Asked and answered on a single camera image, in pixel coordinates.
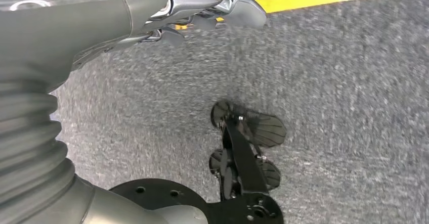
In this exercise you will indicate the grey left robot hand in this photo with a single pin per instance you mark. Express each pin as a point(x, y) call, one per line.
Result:
point(67, 28)

